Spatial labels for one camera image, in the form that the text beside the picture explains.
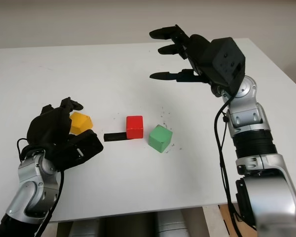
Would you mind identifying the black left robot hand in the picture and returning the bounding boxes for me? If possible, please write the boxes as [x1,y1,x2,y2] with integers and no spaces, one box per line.
[26,97,84,151]

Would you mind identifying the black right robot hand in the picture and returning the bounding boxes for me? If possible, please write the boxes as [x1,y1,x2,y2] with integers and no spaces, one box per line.
[149,24,218,86]

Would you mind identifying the yellow wooden block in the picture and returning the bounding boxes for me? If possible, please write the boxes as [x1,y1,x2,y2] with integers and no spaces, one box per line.
[69,111,93,136]

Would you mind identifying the red wooden block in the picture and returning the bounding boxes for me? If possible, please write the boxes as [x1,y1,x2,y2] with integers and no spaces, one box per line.
[126,115,144,140]

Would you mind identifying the green wooden block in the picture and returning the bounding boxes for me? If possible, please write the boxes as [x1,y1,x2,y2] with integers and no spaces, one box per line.
[148,124,174,154]

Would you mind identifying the black tape strip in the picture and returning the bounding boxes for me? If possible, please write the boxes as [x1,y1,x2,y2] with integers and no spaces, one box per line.
[104,132,128,143]

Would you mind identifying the white table leg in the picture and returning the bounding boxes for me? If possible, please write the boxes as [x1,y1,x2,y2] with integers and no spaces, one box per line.
[203,204,227,237]

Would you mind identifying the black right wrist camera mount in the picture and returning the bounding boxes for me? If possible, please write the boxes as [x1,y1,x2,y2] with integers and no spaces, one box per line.
[202,37,246,93]

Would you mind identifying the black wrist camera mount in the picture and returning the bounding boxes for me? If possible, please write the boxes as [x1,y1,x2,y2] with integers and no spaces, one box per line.
[202,37,246,93]
[45,129,104,171]

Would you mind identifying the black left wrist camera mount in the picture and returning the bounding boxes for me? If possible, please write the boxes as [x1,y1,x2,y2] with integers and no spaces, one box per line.
[45,129,104,171]

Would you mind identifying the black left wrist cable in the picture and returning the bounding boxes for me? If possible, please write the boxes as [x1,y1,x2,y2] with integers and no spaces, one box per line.
[16,138,65,237]

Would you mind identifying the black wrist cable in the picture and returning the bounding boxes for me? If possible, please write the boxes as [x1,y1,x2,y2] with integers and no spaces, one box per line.
[213,93,257,230]
[16,138,65,237]

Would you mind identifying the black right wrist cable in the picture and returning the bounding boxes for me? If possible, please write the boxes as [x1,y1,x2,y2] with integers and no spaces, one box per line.
[213,93,257,230]

